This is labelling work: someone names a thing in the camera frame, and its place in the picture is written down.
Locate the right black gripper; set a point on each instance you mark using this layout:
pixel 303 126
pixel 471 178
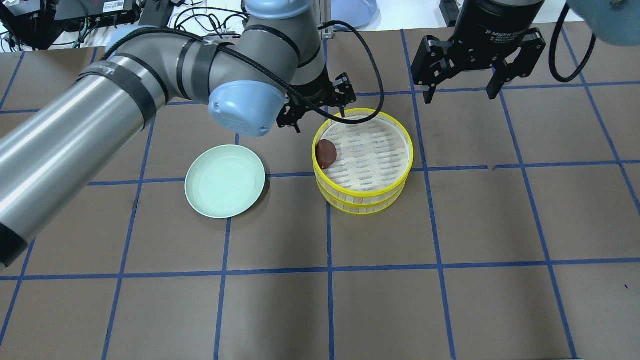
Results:
pixel 492 25

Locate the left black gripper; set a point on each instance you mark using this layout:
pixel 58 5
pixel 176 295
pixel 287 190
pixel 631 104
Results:
pixel 314 93

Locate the brown bun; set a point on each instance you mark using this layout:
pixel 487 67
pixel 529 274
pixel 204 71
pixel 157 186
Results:
pixel 326 154

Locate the yellow steamer layer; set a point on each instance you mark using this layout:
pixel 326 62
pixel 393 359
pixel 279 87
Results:
pixel 373 158
pixel 356 205

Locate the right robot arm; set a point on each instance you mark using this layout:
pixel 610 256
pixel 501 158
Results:
pixel 615 22

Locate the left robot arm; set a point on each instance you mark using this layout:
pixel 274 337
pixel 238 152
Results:
pixel 273 75

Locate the blue plate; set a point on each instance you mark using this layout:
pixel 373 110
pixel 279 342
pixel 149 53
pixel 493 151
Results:
pixel 358 13

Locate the light green plate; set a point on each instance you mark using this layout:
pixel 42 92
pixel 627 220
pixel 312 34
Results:
pixel 224 181

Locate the aluminium frame post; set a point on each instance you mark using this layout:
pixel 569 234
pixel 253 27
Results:
pixel 324 15

